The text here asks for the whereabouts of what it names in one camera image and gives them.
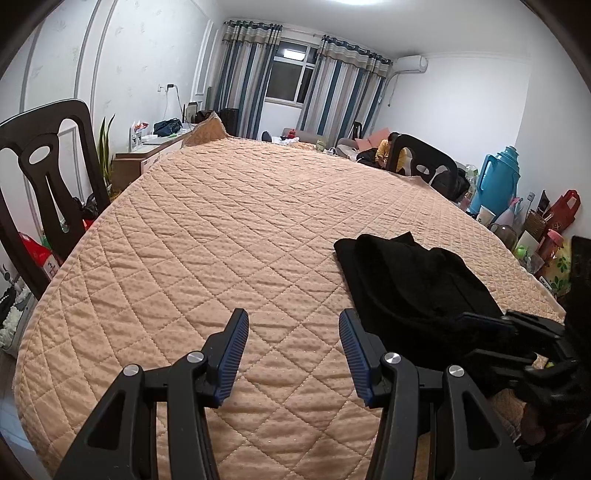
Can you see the red gift bag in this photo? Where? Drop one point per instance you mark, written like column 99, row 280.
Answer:
column 562, row 213

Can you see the striped curtain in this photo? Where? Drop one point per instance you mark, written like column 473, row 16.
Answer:
column 247, row 52
column 345, row 88

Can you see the dark wooden chair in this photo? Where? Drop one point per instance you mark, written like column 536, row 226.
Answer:
column 435, row 167
column 33, row 137

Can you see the striped curtain left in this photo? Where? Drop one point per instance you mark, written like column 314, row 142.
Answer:
column 247, row 52

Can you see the blue thermos jug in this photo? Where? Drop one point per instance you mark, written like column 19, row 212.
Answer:
column 497, row 182

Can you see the beige quilted bedspread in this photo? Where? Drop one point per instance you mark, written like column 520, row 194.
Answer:
column 240, row 224

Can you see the grey storage bin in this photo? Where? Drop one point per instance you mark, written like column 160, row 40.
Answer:
column 16, row 310

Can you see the striped curtain right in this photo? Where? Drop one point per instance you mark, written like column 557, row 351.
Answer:
column 345, row 88

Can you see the window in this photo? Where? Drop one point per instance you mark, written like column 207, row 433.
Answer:
column 290, row 78

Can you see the wooden side cabinet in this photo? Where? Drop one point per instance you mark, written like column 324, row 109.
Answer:
column 128, row 167

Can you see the dark wooden chair left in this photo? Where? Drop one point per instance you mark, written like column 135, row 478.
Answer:
column 33, row 137

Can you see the dark wooden chair right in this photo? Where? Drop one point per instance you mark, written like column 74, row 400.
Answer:
column 435, row 167

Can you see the round ceiling lamp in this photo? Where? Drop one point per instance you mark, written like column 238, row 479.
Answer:
column 361, row 3

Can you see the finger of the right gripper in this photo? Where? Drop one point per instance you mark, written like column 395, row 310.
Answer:
column 481, row 328
column 489, row 366

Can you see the black pants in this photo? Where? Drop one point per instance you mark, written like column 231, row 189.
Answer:
column 409, row 296

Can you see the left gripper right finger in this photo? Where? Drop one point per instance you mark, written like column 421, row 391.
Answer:
column 467, row 439

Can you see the green potted plant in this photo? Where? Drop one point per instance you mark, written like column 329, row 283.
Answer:
column 104, row 155

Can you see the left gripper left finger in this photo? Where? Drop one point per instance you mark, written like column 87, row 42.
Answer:
column 118, row 439

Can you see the white air conditioner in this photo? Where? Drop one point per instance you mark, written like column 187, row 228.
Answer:
column 413, row 64

